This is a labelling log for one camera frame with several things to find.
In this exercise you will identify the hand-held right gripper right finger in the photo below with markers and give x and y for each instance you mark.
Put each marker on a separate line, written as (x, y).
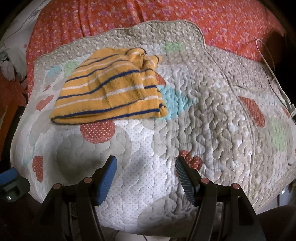
(186, 183)

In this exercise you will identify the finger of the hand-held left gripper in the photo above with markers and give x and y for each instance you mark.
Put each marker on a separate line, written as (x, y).
(6, 175)

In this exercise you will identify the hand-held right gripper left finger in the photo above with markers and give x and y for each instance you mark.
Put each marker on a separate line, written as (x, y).
(107, 180)

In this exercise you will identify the yellow striped sweater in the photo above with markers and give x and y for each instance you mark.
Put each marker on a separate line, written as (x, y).
(108, 92)

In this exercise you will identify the pale hanging clothes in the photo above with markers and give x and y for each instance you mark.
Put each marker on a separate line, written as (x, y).
(9, 67)

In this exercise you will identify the quilted heart-pattern blanket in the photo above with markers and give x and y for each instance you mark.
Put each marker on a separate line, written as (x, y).
(208, 115)

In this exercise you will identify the red floral bedsheet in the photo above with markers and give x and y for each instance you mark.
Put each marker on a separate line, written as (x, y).
(161, 14)

